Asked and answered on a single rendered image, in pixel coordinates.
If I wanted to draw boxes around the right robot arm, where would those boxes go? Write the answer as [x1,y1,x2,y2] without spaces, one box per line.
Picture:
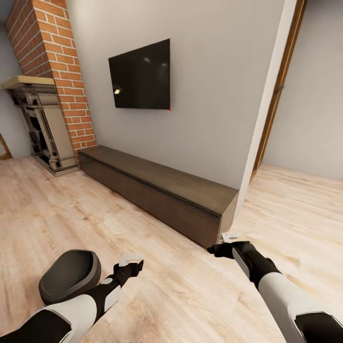
[207,231,343,343]

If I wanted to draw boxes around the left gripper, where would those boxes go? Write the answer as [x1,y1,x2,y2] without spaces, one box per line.
[113,260,143,280]

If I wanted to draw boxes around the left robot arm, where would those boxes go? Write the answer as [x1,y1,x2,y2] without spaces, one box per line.
[0,253,143,343]

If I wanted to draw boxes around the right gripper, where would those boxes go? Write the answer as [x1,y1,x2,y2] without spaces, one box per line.
[207,242,231,259]

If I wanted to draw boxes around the cauldron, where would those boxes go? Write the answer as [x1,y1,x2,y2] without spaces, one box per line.
[39,249,101,307]

